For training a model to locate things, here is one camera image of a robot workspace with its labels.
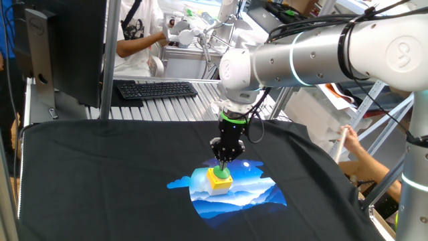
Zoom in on white chair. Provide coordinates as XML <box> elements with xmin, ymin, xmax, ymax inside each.
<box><xmin>146</xmin><ymin>53</ymin><xmax>165</xmax><ymax>78</ymax></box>

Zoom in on black t-shirt with sky print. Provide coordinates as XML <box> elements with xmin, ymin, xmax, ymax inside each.
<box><xmin>16</xmin><ymin>118</ymin><xmax>385</xmax><ymax>241</ymax></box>

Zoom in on yellow box green push button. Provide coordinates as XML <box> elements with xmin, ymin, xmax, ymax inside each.
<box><xmin>205</xmin><ymin>165</ymin><xmax>234</xmax><ymax>197</ymax></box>

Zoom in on white foam blocks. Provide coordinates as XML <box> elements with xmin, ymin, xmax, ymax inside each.
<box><xmin>284</xmin><ymin>88</ymin><xmax>372</xmax><ymax>151</ymax></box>

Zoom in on white metal rack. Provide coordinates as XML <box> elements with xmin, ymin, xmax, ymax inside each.
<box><xmin>329</xmin><ymin>78</ymin><xmax>417</xmax><ymax>160</ymax></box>

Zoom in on black computer keyboard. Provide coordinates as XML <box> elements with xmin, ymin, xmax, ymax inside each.
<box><xmin>116</xmin><ymin>81</ymin><xmax>199</xmax><ymax>100</ymax></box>

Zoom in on black haired person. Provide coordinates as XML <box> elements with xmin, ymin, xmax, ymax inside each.
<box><xmin>337</xmin><ymin>124</ymin><xmax>404</xmax><ymax>205</ymax></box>

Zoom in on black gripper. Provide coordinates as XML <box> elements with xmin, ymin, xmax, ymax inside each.
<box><xmin>210</xmin><ymin>121</ymin><xmax>249</xmax><ymax>170</ymax></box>

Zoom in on green flange ring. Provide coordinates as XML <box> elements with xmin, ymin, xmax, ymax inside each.
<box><xmin>219</xmin><ymin>110</ymin><xmax>250</xmax><ymax>125</ymax></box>

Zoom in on black desk mat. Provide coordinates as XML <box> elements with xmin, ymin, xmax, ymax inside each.
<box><xmin>100</xmin><ymin>79</ymin><xmax>144</xmax><ymax>108</ymax></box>

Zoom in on metal background table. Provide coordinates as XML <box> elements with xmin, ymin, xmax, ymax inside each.
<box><xmin>158</xmin><ymin>43</ymin><xmax>223</xmax><ymax>80</ymax></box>

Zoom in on aluminium frame profile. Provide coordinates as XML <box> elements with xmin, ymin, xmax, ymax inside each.
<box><xmin>360</xmin><ymin>152</ymin><xmax>407</xmax><ymax>212</ymax></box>
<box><xmin>269</xmin><ymin>86</ymin><xmax>295</xmax><ymax>120</ymax></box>

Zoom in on brown cardboard box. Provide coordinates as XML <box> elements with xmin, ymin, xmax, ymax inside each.
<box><xmin>337</xmin><ymin>160</ymin><xmax>368</xmax><ymax>183</ymax></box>

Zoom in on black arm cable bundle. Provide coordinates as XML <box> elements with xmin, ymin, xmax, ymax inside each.
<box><xmin>247</xmin><ymin>0</ymin><xmax>428</xmax><ymax>145</ymax></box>

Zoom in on black monitor with grey stand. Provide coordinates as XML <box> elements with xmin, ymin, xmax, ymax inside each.
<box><xmin>12</xmin><ymin>0</ymin><xmax>108</xmax><ymax>120</ymax></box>

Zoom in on grey metal pole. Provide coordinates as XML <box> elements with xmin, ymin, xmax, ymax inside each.
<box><xmin>100</xmin><ymin>0</ymin><xmax>122</xmax><ymax>121</ymax></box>

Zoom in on person in printed white shirt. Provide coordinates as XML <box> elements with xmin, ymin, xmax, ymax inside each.
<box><xmin>113</xmin><ymin>0</ymin><xmax>171</xmax><ymax>77</ymax></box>

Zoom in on white tube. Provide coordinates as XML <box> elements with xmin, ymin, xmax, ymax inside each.
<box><xmin>334</xmin><ymin>127</ymin><xmax>348</xmax><ymax>165</ymax></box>

